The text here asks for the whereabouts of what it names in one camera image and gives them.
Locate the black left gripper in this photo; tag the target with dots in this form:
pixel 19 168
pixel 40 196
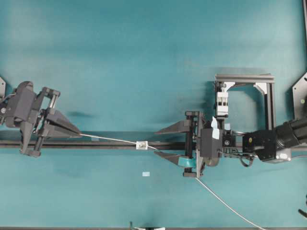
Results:
pixel 22 109

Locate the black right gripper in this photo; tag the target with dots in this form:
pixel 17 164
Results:
pixel 199 132

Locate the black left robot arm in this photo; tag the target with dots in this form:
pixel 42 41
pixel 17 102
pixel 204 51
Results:
pixel 34 137

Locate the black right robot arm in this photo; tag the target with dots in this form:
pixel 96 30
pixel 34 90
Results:
pixel 272 146

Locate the silver metal fitting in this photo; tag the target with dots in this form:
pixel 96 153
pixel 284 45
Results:
pixel 141 145

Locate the blue tape on right gripper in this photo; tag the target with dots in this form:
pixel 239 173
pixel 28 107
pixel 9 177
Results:
pixel 215 129

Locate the white clamp block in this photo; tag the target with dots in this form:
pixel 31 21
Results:
pixel 222 103

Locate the black aluminium rail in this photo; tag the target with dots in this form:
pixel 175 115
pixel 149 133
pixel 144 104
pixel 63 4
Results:
pixel 118 140

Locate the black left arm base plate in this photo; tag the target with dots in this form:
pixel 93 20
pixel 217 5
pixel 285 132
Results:
pixel 2 87

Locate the black aluminium frame stand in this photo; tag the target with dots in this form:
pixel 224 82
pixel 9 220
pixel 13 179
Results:
pixel 250 101

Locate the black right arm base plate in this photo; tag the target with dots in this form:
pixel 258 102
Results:
pixel 299 90

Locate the black vertical frame post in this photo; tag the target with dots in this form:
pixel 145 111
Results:
pixel 305 16

